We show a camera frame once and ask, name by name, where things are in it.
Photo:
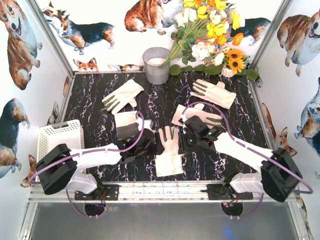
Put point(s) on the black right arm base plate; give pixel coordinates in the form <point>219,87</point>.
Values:
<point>224,191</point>

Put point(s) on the long white glove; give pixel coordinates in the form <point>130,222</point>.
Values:
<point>170,161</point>

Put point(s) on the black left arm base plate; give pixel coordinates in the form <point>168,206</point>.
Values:
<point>108,192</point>

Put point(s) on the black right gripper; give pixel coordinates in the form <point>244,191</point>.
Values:
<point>181,144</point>

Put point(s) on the white glove green fingers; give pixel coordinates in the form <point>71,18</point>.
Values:
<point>210,119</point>

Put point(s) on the white glove back left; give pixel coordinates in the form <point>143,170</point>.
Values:
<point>122,96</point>

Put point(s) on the sunflower pot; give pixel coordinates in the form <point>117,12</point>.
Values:
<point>235,62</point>

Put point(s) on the grey striped work glove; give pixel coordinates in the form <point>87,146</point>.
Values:
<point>129,126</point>

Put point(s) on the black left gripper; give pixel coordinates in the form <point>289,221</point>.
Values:
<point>157,144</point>

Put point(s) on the white perforated storage basket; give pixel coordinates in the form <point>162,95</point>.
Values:
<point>69,132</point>

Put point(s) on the aluminium front rail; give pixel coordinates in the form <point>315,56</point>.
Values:
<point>145,192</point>

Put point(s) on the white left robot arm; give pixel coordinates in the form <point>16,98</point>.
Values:
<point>62,168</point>

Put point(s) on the white glove back right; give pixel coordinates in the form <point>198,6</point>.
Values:
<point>213,93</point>

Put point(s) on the artificial flower bouquet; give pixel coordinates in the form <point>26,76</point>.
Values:
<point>203,28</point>

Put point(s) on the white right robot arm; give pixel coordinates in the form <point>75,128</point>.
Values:
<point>276,174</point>

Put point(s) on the grey metal bucket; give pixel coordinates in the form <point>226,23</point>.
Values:
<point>156,70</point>

